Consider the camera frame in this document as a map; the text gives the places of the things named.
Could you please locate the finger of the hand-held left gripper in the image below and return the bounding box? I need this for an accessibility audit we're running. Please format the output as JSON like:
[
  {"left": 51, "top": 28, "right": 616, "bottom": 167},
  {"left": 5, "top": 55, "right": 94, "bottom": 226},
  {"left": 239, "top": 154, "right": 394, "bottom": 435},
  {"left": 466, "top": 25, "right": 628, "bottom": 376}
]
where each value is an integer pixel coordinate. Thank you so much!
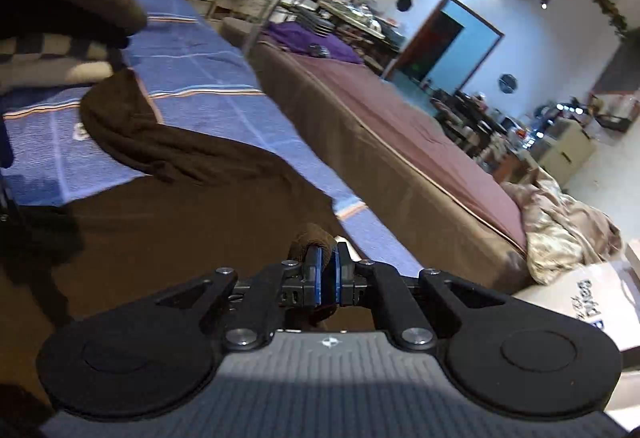
[{"left": 0, "top": 118, "right": 17, "bottom": 223}]

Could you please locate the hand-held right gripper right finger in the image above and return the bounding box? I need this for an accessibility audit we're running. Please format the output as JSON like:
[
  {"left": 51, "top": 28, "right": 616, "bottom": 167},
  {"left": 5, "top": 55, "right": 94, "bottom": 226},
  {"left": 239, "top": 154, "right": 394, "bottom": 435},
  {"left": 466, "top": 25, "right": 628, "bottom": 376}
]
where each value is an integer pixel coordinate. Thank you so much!
[{"left": 335, "top": 242, "right": 516, "bottom": 350}]

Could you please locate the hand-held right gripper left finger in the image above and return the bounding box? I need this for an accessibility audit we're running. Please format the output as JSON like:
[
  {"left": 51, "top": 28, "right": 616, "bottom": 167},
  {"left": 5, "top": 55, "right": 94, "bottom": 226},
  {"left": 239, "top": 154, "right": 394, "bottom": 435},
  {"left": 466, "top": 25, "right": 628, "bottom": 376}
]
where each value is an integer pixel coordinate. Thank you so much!
[{"left": 150, "top": 245, "right": 326, "bottom": 351}]

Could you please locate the dark brown garment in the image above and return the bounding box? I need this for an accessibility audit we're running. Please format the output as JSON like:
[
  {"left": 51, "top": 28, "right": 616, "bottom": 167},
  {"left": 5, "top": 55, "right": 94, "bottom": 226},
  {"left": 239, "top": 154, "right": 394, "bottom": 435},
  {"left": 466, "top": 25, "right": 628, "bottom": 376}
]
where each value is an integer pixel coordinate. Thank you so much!
[{"left": 0, "top": 68, "right": 363, "bottom": 419}]

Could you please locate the checkered cloth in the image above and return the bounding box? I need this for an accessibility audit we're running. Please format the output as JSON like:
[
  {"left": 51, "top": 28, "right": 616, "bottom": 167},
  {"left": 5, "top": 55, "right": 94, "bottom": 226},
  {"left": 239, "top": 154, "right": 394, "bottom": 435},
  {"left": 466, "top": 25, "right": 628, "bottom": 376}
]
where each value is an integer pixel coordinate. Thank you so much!
[{"left": 0, "top": 30, "right": 124, "bottom": 94}]

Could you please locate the maroon bed sheet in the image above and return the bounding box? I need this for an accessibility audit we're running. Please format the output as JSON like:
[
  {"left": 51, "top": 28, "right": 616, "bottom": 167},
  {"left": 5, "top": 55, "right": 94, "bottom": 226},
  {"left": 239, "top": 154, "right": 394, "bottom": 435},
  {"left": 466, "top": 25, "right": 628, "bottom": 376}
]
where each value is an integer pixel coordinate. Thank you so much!
[{"left": 295, "top": 52, "right": 529, "bottom": 255}]

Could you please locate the cluttered dark table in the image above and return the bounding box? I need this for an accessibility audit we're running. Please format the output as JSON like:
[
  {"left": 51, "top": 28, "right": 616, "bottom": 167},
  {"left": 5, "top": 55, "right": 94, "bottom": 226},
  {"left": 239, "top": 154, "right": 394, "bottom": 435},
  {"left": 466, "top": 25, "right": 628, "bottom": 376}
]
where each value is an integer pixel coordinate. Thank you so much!
[{"left": 431, "top": 88, "right": 532, "bottom": 159}]

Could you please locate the blue plaid bed sheet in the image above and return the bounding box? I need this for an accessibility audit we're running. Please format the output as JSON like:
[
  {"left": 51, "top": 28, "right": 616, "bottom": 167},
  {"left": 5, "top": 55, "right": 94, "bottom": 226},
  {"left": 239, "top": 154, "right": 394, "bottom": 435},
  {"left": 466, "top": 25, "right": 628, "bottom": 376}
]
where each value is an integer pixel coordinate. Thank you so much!
[{"left": 0, "top": 0, "right": 426, "bottom": 279}]

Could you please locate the crumpled beige blanket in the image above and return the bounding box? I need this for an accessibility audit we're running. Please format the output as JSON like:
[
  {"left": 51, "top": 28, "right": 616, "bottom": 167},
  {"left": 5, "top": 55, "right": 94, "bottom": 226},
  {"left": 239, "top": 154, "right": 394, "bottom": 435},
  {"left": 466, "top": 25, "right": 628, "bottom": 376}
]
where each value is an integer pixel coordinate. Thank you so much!
[{"left": 500, "top": 165, "right": 624, "bottom": 287}]

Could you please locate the white shopping bag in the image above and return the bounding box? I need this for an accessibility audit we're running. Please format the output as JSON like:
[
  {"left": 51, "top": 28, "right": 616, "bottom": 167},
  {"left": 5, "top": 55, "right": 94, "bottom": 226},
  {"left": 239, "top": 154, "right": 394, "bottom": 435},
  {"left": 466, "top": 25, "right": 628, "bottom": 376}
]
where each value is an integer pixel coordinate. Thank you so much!
[{"left": 512, "top": 238, "right": 640, "bottom": 360}]

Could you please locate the purple cloth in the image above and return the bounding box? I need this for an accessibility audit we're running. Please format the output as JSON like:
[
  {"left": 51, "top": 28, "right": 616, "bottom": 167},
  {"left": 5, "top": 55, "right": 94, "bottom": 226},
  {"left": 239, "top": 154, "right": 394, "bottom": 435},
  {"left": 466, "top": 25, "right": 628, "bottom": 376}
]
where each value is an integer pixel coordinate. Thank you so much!
[{"left": 262, "top": 20, "right": 363, "bottom": 65}]

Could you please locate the beige cabinet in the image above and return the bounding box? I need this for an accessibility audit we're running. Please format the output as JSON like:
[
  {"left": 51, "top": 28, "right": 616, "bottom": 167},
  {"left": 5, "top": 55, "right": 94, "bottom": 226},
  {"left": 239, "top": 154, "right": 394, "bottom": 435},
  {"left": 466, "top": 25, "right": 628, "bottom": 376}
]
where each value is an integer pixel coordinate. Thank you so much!
[{"left": 537, "top": 118, "right": 599, "bottom": 187}]

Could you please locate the open doorway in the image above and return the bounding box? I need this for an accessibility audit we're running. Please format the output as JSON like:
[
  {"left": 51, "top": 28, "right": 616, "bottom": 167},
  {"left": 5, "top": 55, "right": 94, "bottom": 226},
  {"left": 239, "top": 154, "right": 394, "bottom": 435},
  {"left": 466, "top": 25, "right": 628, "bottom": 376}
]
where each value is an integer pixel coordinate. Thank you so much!
[{"left": 382, "top": 0, "right": 505, "bottom": 106}]

